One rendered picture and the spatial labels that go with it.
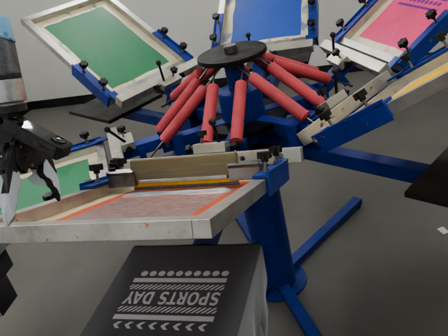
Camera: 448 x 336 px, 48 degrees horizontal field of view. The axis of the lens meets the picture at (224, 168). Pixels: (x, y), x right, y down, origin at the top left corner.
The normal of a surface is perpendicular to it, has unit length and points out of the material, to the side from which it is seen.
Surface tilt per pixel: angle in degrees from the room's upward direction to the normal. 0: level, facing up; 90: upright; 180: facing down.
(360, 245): 0
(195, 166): 68
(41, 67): 90
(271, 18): 32
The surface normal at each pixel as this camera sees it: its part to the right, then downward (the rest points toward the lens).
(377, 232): -0.21, -0.86
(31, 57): -0.23, 0.50
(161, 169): -0.29, 0.14
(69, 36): 0.20, -0.63
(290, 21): -0.29, -0.47
